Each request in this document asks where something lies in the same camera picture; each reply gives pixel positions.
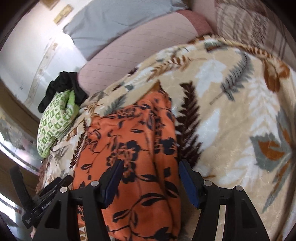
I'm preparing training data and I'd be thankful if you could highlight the orange black floral blouse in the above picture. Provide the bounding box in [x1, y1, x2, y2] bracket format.
[73, 90, 181, 240]

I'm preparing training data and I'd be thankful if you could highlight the wooden door with stained glass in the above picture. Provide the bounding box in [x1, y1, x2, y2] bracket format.
[0, 78, 43, 241]

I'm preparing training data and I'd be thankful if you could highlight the green white patterned pillow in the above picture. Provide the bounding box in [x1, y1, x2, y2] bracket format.
[37, 90, 80, 158]

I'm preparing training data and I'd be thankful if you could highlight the beige leaf pattern blanket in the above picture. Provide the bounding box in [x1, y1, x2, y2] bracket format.
[37, 36, 295, 240]

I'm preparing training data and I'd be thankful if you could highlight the black garment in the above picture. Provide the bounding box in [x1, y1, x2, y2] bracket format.
[38, 71, 89, 113]

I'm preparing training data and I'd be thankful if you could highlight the grey pillow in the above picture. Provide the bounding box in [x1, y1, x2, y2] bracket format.
[63, 0, 188, 61]

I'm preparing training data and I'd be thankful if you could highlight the striped brown cushion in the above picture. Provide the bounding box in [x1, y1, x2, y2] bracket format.
[215, 1, 295, 65]

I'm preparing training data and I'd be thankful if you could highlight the pink quilted bolster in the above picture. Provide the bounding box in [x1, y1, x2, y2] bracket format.
[78, 10, 213, 95]

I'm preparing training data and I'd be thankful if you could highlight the beige wall switch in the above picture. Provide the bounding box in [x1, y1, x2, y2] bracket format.
[53, 4, 73, 25]

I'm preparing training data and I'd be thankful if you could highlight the framed wall picture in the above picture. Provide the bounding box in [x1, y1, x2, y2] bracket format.
[41, 0, 60, 10]

